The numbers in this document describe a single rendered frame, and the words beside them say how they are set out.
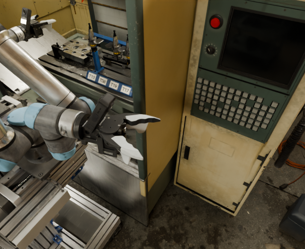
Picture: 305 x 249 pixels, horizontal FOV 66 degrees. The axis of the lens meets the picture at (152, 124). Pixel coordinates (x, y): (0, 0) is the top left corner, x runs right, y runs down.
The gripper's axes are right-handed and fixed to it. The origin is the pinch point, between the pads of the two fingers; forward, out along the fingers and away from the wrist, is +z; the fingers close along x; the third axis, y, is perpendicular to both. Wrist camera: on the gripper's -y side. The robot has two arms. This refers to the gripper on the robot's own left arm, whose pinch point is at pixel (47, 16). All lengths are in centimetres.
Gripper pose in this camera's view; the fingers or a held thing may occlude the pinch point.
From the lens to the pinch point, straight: 168.0
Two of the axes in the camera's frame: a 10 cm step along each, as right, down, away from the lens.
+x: 8.6, 3.6, -3.5
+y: 0.0, 7.0, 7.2
